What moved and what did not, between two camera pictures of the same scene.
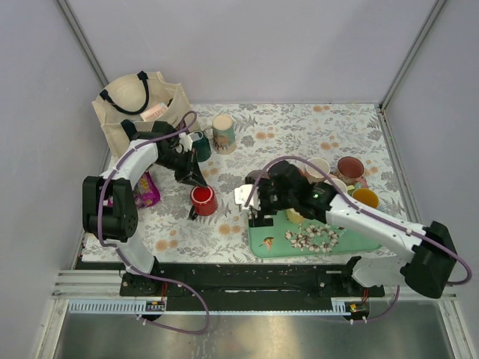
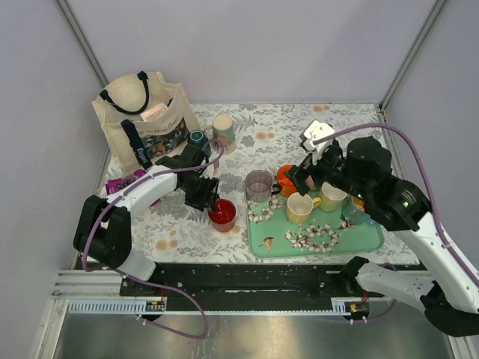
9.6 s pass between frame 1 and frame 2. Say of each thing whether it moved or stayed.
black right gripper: moved
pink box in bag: stayed
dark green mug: stayed
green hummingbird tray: stayed
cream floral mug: stayed
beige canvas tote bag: stayed
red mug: moved
